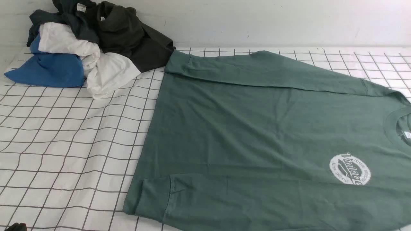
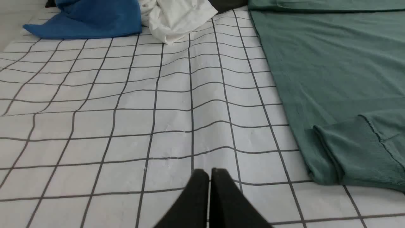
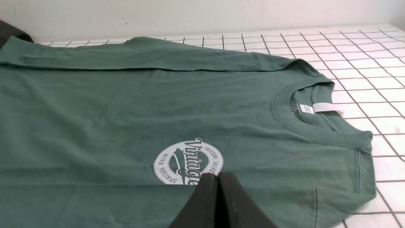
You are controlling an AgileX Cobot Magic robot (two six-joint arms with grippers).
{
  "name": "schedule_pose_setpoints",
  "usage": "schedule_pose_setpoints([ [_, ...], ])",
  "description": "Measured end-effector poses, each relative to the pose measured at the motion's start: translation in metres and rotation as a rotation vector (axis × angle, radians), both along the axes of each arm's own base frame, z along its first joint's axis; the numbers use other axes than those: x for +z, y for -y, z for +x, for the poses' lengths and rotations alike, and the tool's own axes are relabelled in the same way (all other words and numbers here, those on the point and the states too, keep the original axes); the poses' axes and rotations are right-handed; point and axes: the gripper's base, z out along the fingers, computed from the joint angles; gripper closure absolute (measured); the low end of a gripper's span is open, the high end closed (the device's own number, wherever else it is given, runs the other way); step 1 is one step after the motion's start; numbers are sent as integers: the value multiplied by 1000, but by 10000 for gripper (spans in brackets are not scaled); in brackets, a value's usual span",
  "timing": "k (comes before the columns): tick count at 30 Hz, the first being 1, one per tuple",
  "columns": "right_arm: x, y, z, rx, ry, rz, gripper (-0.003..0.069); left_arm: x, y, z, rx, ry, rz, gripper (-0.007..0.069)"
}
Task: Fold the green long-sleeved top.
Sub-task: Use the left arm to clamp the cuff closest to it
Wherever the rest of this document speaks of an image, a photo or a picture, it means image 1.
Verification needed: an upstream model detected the dark navy shirt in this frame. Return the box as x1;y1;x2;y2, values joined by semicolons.
26;0;100;47

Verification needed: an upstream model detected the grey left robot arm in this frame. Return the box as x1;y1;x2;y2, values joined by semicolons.
4;223;27;231

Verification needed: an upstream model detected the blue shirt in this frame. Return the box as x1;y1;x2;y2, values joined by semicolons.
4;35;85;88

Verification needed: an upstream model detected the white shirt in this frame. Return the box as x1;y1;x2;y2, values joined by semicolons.
39;22;141;99

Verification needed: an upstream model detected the white grid-pattern tablecloth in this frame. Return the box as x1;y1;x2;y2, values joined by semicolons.
0;48;410;231

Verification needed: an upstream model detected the dark olive shirt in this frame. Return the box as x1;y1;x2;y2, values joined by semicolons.
86;1;175;72

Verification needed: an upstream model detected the green long-sleeved shirt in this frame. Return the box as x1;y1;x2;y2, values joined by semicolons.
123;51;411;231

